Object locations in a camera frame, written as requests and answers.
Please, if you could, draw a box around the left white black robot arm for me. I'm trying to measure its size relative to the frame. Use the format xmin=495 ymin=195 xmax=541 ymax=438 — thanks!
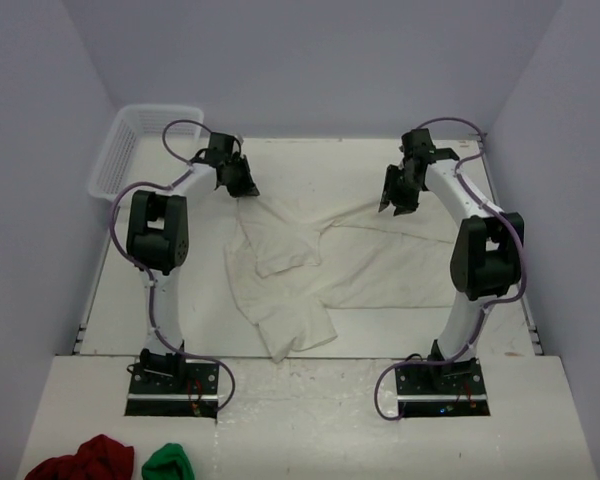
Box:
xmin=111 ymin=132 xmax=259 ymax=393

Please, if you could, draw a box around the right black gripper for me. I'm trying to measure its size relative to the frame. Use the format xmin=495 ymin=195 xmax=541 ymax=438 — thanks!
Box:
xmin=379 ymin=165 xmax=424 ymax=218

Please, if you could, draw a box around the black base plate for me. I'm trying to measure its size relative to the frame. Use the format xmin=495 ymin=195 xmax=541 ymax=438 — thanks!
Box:
xmin=395 ymin=359 xmax=490 ymax=419
xmin=124 ymin=361 xmax=219 ymax=419

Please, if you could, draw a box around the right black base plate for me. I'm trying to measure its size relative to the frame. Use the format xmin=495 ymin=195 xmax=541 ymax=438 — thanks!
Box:
xmin=395 ymin=359 xmax=490 ymax=419

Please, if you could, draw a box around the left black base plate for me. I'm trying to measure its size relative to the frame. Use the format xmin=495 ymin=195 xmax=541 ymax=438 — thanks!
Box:
xmin=124 ymin=361 xmax=219 ymax=419

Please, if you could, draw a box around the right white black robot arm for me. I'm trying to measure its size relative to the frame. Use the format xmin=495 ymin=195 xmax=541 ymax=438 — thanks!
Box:
xmin=379 ymin=128 xmax=524 ymax=396

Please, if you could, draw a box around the white t shirt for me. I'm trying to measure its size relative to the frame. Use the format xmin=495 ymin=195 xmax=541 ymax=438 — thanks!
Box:
xmin=224 ymin=195 xmax=457 ymax=362

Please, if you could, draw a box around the red t shirt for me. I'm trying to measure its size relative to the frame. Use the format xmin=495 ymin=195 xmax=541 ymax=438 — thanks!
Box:
xmin=25 ymin=434 xmax=135 ymax=480

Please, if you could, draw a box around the white plastic basket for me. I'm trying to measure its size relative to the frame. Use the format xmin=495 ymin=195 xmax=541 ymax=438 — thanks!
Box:
xmin=87 ymin=104 xmax=204 ymax=201

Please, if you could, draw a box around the green t shirt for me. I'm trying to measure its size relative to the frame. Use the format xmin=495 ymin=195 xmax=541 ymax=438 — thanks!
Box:
xmin=141 ymin=443 xmax=196 ymax=480

